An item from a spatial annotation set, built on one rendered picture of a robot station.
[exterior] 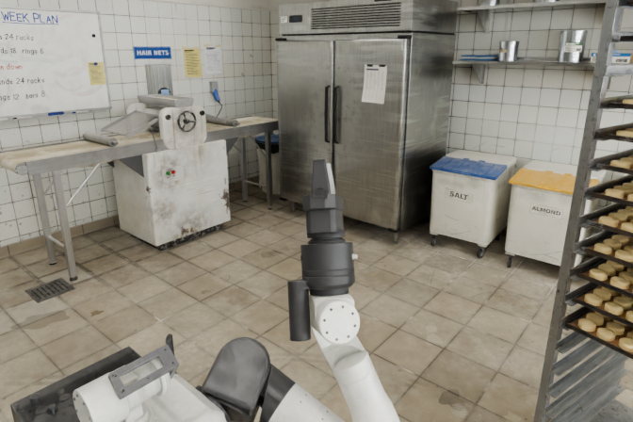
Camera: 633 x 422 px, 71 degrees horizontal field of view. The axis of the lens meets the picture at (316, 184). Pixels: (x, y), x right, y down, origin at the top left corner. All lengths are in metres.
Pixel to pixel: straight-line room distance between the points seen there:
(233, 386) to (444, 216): 3.26
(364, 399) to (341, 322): 0.14
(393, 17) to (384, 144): 0.99
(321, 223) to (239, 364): 0.30
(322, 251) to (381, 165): 3.11
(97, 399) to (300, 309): 0.30
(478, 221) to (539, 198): 0.52
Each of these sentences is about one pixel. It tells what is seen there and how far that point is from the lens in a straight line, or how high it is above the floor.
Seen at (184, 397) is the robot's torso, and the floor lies 1.11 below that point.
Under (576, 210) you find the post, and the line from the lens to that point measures 1.60.
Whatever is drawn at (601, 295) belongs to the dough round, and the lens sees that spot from 1.77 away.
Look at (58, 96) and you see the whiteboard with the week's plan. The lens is 4.43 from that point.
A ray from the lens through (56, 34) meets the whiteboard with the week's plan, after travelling 4.44.
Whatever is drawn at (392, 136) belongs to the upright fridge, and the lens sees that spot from 3.70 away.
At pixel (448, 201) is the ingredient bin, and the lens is 3.88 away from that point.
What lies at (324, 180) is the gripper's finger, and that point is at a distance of 0.74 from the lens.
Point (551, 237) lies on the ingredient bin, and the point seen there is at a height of 0.34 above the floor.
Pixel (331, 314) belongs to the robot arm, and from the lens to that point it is 0.71.
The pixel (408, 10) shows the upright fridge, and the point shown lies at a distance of 3.67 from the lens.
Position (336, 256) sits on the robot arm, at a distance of 0.72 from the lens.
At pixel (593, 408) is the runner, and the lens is 2.36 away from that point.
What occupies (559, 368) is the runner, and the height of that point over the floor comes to 0.59.
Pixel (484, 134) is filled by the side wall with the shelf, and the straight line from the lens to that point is 4.36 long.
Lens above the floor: 1.65
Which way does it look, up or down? 17 degrees down
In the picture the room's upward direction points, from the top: straight up
